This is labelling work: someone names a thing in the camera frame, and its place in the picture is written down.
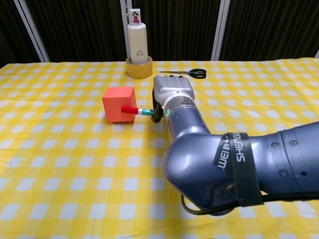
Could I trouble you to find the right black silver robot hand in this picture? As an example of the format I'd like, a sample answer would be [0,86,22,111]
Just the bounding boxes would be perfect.
[151,74,195,124]

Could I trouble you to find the red capped green marker pen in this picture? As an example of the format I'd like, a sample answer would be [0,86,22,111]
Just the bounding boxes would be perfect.
[121,106,157,117]

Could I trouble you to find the pink cube block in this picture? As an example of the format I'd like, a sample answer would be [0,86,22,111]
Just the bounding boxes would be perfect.
[102,86,137,123]

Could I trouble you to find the yellow tape roll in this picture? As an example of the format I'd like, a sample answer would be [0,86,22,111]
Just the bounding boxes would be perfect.
[125,56,153,80]

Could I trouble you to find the white cylindrical bottle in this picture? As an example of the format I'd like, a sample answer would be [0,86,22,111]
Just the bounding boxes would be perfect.
[127,22,149,64]

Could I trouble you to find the white mahjong tile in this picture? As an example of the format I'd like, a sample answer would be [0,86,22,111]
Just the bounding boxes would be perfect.
[129,8,142,26]

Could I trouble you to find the black pleated curtain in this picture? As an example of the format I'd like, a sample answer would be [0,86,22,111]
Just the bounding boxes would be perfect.
[0,0,319,66]

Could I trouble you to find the yellow white checked tablecloth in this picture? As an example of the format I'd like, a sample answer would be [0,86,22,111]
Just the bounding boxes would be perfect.
[0,57,319,239]

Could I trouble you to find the black handled scissors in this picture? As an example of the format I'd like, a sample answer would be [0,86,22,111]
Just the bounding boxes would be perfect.
[159,68,207,79]

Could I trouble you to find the black velcro strap with lettering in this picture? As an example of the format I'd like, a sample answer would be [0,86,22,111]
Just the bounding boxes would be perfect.
[213,132,264,207]

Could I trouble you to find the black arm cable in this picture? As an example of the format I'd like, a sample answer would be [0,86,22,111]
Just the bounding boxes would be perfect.
[180,191,319,215]

